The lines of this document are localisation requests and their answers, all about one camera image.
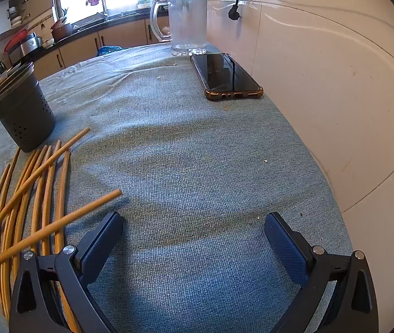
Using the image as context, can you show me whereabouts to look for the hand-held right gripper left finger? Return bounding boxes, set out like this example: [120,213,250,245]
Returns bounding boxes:
[9,211,124,333]

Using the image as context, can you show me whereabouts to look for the beige lower kitchen cabinets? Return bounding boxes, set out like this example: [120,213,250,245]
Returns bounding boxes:
[0,17,172,146]

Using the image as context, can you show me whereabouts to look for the brown clay pot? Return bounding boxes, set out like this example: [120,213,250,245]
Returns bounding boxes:
[51,18,73,41]

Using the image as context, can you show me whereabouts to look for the dark grey utensil holder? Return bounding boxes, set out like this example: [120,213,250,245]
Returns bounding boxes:
[0,62,56,153]

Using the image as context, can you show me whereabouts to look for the blue plastic bag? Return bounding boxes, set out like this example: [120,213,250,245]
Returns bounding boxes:
[96,46,123,56]

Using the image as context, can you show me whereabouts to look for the black kitchen counter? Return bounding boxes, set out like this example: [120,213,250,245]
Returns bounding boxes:
[0,9,170,118]

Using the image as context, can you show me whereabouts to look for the red plastic basin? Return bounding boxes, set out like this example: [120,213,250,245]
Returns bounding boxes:
[4,29,27,52]

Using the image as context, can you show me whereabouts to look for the clear glass beer mug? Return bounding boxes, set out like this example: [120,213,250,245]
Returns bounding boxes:
[149,0,209,57]

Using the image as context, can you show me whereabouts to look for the group of wooden chopsticks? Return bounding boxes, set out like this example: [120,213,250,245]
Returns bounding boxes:
[0,127,123,333]

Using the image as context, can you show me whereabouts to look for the grey-blue tablecloth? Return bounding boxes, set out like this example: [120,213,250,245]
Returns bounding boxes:
[0,43,353,333]

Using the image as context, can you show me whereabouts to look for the smartphone in brown case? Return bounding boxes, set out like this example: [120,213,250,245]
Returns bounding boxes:
[190,53,264,101]

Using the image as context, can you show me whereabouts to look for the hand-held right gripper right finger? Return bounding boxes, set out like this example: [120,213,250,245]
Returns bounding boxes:
[264,211,380,333]

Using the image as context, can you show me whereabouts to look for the silver rice cooker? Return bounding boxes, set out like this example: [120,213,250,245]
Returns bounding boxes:
[18,35,43,56]

